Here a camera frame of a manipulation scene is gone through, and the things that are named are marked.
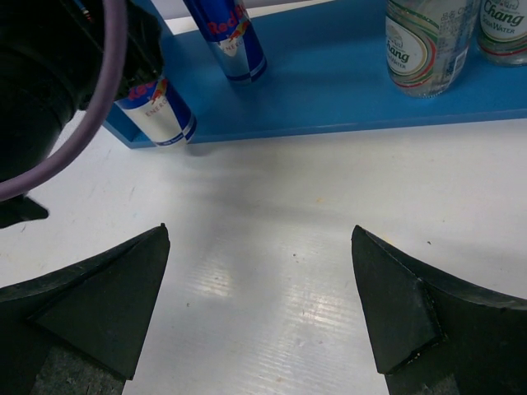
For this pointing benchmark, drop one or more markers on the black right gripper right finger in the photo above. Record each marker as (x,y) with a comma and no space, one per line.
(434,333)

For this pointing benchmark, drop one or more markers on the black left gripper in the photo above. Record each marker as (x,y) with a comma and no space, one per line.
(52,51)

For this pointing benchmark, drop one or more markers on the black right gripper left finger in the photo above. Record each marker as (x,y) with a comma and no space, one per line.
(81,329)

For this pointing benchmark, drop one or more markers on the Red Bull can front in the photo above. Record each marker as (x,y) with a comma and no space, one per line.
(158,110)

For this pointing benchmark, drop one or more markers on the red bull can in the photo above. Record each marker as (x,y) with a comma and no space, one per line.
(226,27)
(158,110)

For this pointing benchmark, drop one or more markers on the blue and yellow shelf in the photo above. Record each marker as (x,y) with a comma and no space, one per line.
(327,73)

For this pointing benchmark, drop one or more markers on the clear glass bottle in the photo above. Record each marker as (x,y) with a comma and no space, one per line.
(427,43)
(502,32)

